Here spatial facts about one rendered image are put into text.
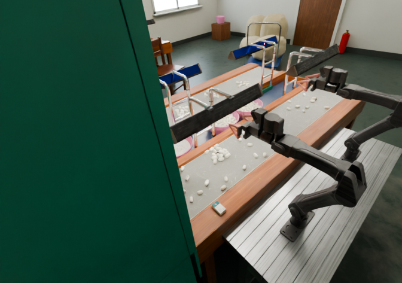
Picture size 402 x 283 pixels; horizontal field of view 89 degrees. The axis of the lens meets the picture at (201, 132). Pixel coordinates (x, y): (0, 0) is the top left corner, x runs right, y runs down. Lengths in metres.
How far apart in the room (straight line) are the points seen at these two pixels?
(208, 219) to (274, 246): 0.31
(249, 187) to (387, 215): 1.42
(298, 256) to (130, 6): 1.02
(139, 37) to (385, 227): 2.13
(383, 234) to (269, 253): 1.26
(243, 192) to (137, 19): 0.90
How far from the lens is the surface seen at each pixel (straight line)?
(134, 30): 0.34
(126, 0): 0.33
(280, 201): 1.19
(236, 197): 1.05
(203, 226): 0.97
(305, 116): 1.70
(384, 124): 1.36
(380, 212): 2.28
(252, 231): 1.08
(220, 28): 6.92
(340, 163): 0.81
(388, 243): 2.14
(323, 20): 5.97
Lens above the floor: 1.62
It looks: 37 degrees down
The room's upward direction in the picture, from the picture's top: 6 degrees counter-clockwise
